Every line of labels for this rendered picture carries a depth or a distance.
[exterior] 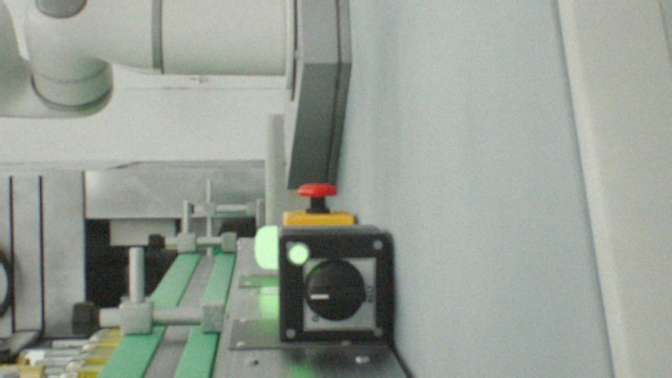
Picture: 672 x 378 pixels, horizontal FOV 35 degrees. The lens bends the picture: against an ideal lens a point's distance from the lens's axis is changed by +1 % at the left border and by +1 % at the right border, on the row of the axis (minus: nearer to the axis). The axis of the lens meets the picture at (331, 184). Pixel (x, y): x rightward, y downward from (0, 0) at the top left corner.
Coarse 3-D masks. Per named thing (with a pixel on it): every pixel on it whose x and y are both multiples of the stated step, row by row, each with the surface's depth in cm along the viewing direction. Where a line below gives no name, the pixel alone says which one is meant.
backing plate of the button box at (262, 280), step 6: (240, 276) 111; (246, 276) 111; (252, 276) 111; (258, 276) 111; (264, 276) 110; (270, 276) 110; (276, 276) 110; (240, 282) 106; (246, 282) 105; (252, 282) 106; (258, 282) 106; (264, 282) 106; (270, 282) 106; (276, 282) 106
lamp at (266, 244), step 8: (264, 232) 107; (272, 232) 106; (256, 240) 107; (264, 240) 106; (272, 240) 106; (256, 248) 107; (264, 248) 106; (272, 248) 106; (256, 256) 107; (264, 256) 106; (272, 256) 106; (264, 264) 107; (272, 264) 107
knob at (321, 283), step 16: (320, 272) 74; (336, 272) 74; (352, 272) 74; (304, 288) 75; (320, 288) 73; (336, 288) 73; (352, 288) 73; (320, 304) 74; (336, 304) 74; (352, 304) 74; (336, 320) 74
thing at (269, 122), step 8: (272, 120) 155; (272, 128) 154; (272, 136) 154; (272, 144) 154; (272, 152) 154; (272, 160) 154; (272, 168) 154; (272, 176) 154; (272, 184) 154; (272, 192) 154; (272, 200) 154; (272, 208) 154; (272, 216) 154; (272, 224) 154
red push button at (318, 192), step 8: (320, 184) 109; (304, 192) 106; (312, 192) 106; (320, 192) 106; (328, 192) 106; (336, 192) 108; (312, 200) 107; (320, 200) 107; (312, 208) 107; (320, 208) 107
